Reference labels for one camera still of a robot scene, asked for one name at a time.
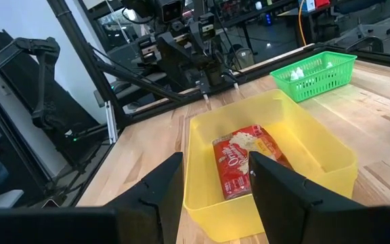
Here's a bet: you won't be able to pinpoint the yellow extension cable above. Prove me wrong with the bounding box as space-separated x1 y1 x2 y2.
297 0 308 47

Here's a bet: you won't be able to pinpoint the yellow translucent plastic bin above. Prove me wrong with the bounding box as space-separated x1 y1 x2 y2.
183 88 358 243

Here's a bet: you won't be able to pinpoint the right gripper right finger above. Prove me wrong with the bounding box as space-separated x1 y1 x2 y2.
248 151 390 244

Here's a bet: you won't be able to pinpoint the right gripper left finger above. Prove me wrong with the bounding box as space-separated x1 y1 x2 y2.
105 152 185 244

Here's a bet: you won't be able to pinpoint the khaki bag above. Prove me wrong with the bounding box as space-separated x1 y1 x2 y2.
234 47 255 67

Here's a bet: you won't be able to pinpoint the silver frame bracket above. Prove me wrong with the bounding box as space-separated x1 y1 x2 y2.
104 100 119 145

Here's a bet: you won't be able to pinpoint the red popcorn packet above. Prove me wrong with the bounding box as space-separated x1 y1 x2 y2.
211 124 294 201

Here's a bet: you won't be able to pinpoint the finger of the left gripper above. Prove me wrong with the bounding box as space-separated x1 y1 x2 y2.
156 32 196 74
190 20 216 52

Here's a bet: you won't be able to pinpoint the grey metal stand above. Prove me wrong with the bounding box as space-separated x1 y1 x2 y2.
326 12 390 54

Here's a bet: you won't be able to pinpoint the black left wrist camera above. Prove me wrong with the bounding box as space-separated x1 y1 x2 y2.
159 0 185 24

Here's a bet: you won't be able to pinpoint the green plastic mesh basket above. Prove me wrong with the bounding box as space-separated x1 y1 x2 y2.
269 50 358 103

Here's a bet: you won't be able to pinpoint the blue and white box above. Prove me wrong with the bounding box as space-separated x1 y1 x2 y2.
298 0 316 13

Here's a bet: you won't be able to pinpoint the black jointed stand arm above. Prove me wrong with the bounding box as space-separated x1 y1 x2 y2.
0 36 61 131

